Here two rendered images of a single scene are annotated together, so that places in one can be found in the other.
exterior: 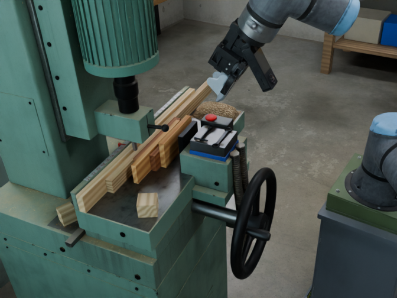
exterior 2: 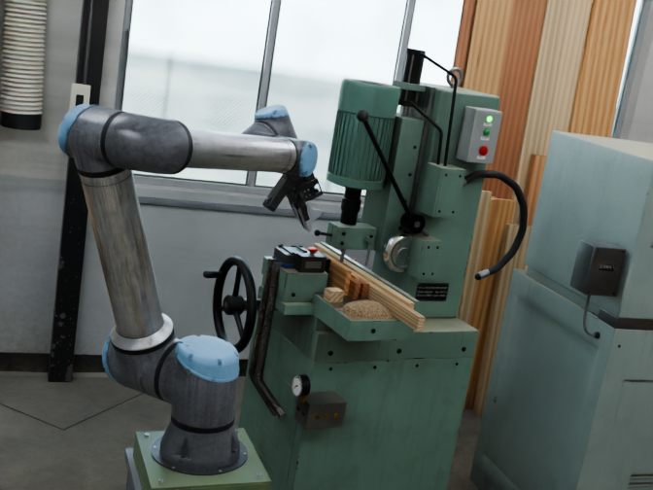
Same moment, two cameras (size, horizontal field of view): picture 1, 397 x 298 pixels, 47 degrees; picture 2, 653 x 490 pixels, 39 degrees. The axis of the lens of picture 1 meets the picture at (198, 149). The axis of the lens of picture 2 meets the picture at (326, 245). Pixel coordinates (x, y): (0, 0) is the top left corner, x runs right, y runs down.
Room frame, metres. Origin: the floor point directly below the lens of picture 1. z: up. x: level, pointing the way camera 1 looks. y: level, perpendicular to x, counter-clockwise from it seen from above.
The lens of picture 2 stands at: (2.52, -2.20, 1.67)
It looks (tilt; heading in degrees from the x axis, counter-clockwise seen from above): 13 degrees down; 123
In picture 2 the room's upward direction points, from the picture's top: 9 degrees clockwise
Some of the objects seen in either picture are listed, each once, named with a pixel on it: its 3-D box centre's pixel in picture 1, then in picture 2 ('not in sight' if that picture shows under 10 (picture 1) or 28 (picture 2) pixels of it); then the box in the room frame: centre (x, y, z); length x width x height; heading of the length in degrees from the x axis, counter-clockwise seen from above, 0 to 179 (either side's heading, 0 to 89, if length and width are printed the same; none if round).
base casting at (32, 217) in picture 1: (108, 195); (364, 320); (1.08, 0.28, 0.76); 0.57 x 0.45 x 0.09; 63
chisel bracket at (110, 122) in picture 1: (125, 123); (351, 238); (1.03, 0.18, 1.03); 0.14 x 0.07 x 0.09; 63
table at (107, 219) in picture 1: (187, 165); (319, 295); (1.04, 0.03, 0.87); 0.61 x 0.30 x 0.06; 153
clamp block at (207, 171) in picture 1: (214, 159); (295, 280); (1.00, -0.04, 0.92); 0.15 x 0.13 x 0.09; 153
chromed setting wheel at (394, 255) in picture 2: not in sight; (401, 253); (1.19, 0.23, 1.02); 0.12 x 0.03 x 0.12; 63
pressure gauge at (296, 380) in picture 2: not in sight; (301, 388); (1.15, -0.14, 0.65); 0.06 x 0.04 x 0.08; 153
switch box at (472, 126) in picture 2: not in sight; (479, 135); (1.29, 0.39, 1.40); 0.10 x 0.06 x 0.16; 63
